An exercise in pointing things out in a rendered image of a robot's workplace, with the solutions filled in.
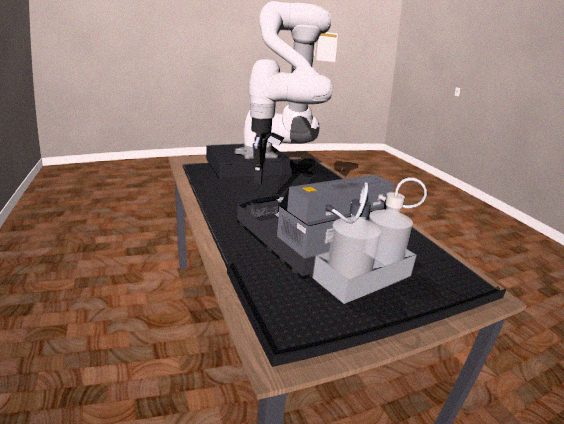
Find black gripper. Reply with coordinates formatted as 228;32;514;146
251;118;273;184

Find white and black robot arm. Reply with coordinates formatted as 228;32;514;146
234;1;333;159

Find white plastic bottle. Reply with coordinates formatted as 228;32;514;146
327;199;381;279
368;192;413;266

